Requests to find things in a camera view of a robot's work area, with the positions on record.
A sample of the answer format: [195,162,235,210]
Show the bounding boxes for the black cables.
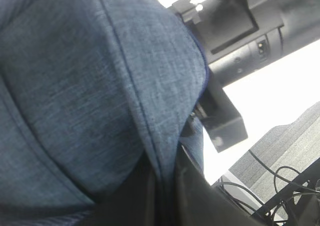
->
[212,149,320,223]

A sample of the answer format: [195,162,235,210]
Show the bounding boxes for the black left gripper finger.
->
[139,146,260,225]

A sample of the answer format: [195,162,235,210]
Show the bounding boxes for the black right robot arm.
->
[170,0,320,152]

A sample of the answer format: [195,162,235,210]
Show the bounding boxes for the black metal frame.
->
[252,160,320,225]

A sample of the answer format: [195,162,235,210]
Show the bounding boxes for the dark blue lunch bag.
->
[0,0,209,225]

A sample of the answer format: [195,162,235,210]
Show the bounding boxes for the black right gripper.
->
[194,71,248,152]

